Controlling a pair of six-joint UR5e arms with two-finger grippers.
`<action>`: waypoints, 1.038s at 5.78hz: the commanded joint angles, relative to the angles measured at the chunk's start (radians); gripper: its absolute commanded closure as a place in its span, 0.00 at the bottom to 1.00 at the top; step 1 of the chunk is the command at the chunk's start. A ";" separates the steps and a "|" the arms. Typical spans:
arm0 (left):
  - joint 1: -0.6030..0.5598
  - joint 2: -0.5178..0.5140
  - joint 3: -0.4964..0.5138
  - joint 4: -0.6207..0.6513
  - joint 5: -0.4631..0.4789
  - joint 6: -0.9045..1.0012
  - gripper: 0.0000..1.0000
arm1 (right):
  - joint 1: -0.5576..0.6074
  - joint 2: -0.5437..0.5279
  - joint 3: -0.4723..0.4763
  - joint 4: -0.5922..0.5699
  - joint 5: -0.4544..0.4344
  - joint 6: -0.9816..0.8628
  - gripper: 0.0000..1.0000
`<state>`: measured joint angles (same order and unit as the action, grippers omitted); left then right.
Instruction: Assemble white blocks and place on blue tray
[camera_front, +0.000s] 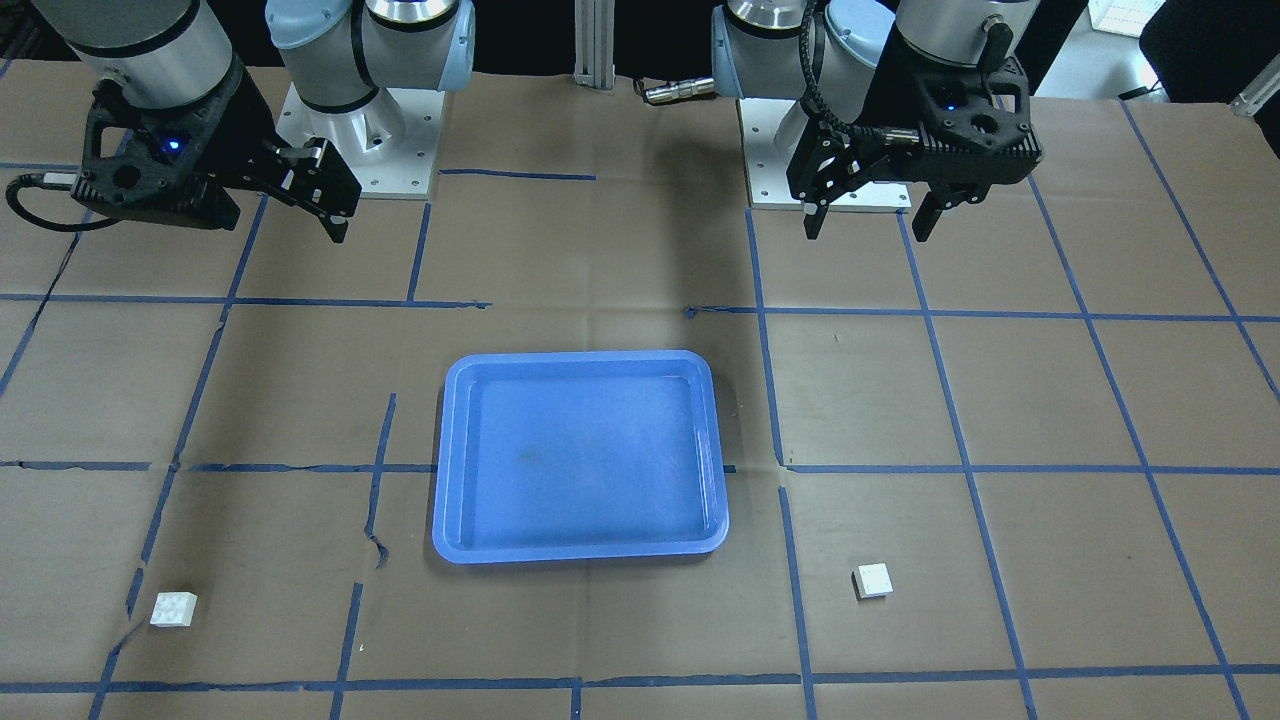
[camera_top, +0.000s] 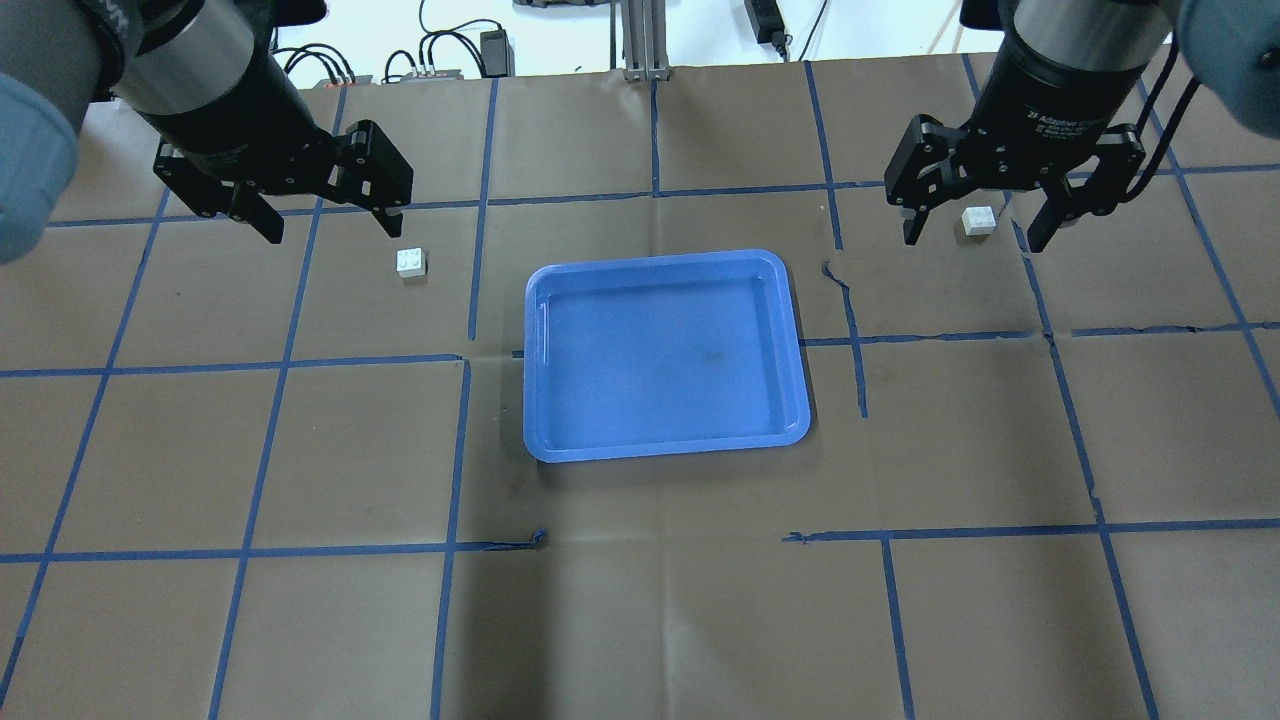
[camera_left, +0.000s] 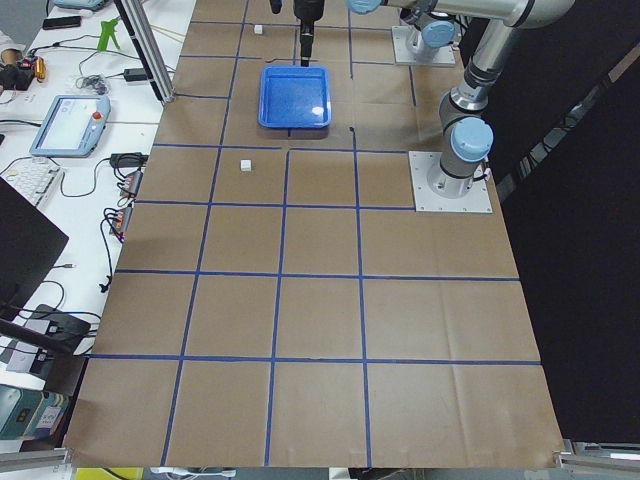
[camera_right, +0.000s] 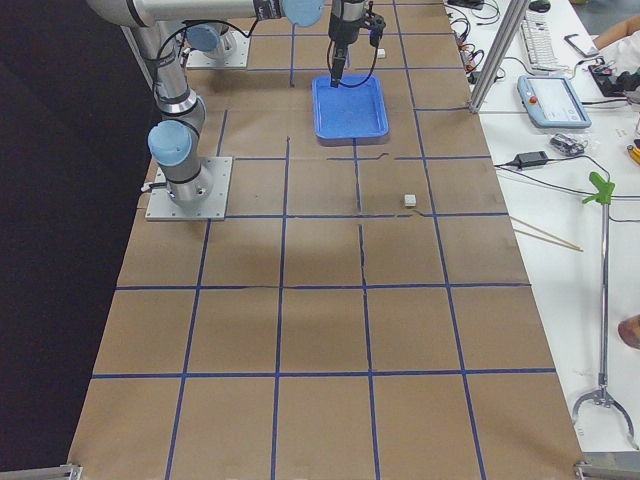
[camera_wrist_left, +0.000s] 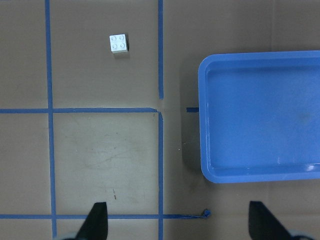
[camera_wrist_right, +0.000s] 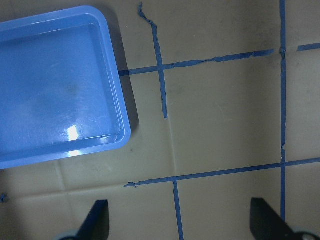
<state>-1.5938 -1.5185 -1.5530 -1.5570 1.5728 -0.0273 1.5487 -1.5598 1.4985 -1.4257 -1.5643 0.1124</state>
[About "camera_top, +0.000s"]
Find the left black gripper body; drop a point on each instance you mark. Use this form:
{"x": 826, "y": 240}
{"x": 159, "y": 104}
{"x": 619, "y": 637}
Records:
{"x": 232, "y": 112}

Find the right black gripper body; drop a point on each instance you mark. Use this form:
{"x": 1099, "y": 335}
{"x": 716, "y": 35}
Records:
{"x": 1062, "y": 100}

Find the aluminium frame post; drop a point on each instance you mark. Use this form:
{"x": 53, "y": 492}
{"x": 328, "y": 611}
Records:
{"x": 644, "y": 40}

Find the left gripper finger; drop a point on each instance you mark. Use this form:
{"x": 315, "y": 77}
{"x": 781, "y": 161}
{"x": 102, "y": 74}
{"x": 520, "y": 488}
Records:
{"x": 208, "y": 195}
{"x": 370, "y": 172}

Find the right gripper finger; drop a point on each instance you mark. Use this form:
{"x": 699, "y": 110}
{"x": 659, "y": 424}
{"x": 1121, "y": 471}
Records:
{"x": 1119, "y": 154}
{"x": 927, "y": 169}

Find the blue plastic tray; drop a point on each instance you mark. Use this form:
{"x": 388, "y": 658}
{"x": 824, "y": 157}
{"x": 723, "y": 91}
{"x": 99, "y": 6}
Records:
{"x": 674, "y": 354}

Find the white block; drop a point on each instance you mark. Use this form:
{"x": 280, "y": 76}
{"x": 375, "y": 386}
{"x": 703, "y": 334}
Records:
{"x": 979, "y": 221}
{"x": 412, "y": 263}

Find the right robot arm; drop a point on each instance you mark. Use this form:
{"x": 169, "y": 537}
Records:
{"x": 1229, "y": 47}

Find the black power adapter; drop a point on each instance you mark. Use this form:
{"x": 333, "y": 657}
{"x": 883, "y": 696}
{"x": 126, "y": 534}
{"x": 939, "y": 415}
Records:
{"x": 497, "y": 54}

